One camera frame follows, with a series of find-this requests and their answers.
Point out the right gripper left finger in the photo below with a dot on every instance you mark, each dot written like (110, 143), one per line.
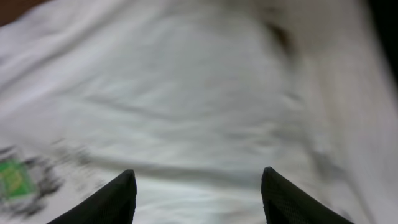
(115, 203)

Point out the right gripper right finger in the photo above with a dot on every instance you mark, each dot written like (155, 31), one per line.
(285, 203)

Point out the white robot-print t-shirt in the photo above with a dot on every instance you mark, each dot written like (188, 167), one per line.
(197, 98)

